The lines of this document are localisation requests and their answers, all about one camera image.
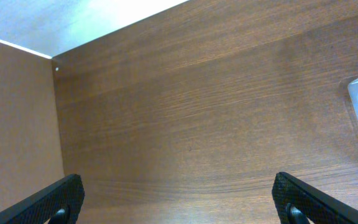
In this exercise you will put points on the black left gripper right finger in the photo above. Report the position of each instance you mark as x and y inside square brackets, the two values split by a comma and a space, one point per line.
[298, 202]

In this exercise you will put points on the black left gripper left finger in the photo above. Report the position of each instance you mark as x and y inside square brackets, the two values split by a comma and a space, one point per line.
[58, 203]

